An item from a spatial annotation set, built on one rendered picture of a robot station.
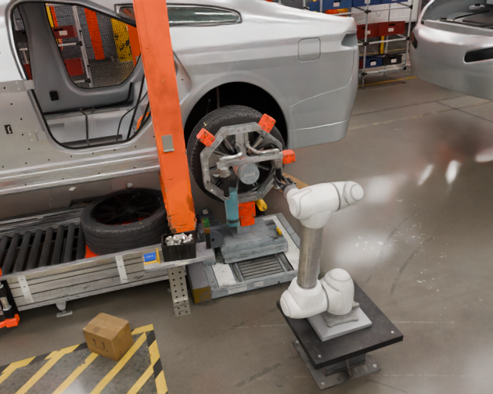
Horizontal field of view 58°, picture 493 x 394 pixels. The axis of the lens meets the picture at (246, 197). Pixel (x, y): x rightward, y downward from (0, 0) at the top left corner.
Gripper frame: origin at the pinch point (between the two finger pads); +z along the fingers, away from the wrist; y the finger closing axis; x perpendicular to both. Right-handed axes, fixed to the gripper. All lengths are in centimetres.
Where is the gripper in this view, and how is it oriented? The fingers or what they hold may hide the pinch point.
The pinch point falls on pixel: (278, 177)
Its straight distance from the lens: 282.5
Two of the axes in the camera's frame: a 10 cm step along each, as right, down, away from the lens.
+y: 9.6, -1.8, 2.1
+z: -2.7, -4.3, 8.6
